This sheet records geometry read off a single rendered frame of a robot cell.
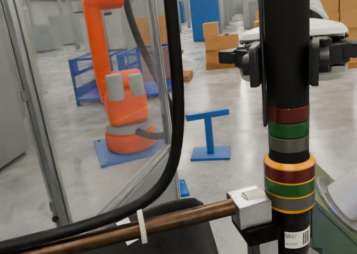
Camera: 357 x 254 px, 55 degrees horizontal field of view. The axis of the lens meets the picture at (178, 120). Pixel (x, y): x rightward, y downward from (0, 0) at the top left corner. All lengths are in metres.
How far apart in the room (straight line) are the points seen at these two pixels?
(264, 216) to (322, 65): 0.13
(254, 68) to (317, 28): 0.09
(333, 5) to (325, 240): 7.58
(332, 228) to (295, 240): 0.77
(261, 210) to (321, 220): 0.79
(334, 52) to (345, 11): 8.21
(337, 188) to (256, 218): 0.83
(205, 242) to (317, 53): 0.30
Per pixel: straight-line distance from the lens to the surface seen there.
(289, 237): 0.34
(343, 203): 1.12
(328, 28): 0.34
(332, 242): 1.14
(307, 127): 0.30
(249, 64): 0.28
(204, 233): 0.48
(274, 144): 0.30
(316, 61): 0.27
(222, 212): 0.30
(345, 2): 8.51
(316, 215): 1.08
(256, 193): 0.31
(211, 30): 9.56
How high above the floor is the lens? 1.68
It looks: 18 degrees down
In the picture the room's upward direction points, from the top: 7 degrees counter-clockwise
